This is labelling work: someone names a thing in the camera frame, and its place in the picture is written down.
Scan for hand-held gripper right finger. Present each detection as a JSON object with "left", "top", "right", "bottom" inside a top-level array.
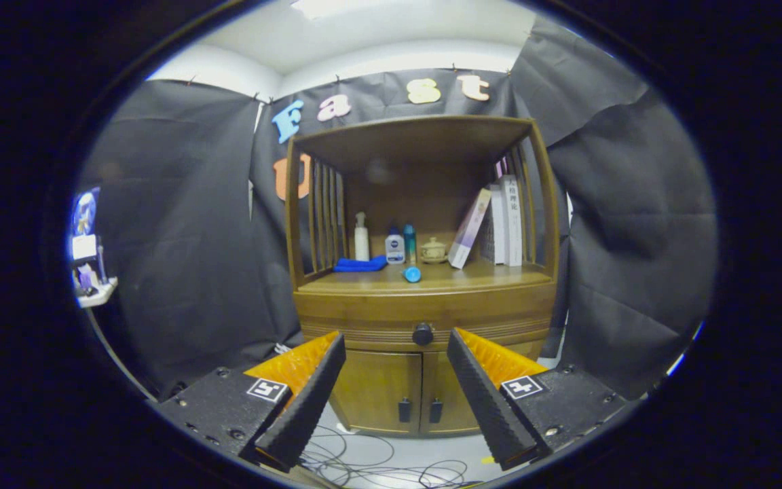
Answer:
[{"left": 447, "top": 328, "right": 629, "bottom": 471}]

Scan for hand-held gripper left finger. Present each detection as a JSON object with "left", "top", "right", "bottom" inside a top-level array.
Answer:
[{"left": 157, "top": 331, "right": 347, "bottom": 474}]

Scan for wooden cabinet door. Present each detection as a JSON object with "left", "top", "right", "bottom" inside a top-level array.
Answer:
[
  {"left": 330, "top": 350, "right": 423, "bottom": 435},
  {"left": 421, "top": 346, "right": 545, "bottom": 435}
]

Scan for wooden countertop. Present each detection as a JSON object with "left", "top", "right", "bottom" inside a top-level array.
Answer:
[{"left": 298, "top": 258, "right": 553, "bottom": 294}]

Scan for wooden cabinet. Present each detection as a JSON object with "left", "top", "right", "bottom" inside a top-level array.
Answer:
[{"left": 284, "top": 114, "right": 561, "bottom": 437}]

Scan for blue folded cloth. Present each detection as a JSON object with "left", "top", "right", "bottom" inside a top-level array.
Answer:
[{"left": 333, "top": 255, "right": 388, "bottom": 273}]

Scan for lidded tea cup with saucer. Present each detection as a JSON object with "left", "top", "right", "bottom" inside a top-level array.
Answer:
[{"left": 420, "top": 236, "right": 448, "bottom": 264}]

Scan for white pump bottle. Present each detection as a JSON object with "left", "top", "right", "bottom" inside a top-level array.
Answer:
[{"left": 354, "top": 212, "right": 370, "bottom": 261}]

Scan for patterned cover book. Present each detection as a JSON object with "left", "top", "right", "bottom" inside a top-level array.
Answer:
[{"left": 479, "top": 185, "right": 506, "bottom": 266}]

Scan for pink cover book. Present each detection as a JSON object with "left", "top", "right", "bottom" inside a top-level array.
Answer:
[{"left": 448, "top": 188, "right": 493, "bottom": 270}]

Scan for white bottle with blue cap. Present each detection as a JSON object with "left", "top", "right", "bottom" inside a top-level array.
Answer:
[{"left": 385, "top": 228, "right": 406, "bottom": 265}]

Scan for thick white book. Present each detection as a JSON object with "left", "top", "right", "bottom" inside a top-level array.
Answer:
[{"left": 501, "top": 175, "right": 523, "bottom": 267}]

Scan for white side table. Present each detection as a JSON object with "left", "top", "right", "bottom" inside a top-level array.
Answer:
[{"left": 77, "top": 275, "right": 119, "bottom": 308}]

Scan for black floor cables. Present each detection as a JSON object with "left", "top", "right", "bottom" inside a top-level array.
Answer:
[{"left": 296, "top": 424, "right": 470, "bottom": 489}]

